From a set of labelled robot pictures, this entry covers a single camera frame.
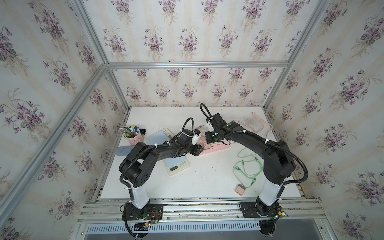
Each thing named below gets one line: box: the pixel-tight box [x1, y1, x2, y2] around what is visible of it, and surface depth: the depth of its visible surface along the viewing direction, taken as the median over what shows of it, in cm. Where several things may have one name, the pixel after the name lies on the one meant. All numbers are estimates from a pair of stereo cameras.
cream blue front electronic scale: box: [164, 156, 190, 176], surface depth 89 cm
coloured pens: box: [119, 126, 140, 138], surface depth 94 cm
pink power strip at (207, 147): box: [199, 142, 231, 155], surface depth 95 cm
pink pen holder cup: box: [127, 128, 144, 146], surface depth 92 cm
